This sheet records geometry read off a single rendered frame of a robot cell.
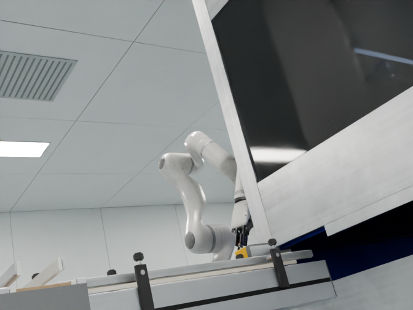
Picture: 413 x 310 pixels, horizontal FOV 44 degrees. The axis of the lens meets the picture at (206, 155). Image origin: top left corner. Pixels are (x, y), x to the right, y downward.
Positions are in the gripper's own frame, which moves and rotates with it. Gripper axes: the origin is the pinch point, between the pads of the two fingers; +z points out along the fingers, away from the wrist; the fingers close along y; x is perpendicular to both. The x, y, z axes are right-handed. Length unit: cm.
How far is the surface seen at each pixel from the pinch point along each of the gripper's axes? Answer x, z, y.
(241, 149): 28.7, -14.6, -33.6
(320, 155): 25, -3, -63
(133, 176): -119, -193, 386
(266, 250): 21.3, 16.8, -39.9
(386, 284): 14, 29, -73
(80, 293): 83, 46, -72
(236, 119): 32, -24, -34
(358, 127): 26, -5, -77
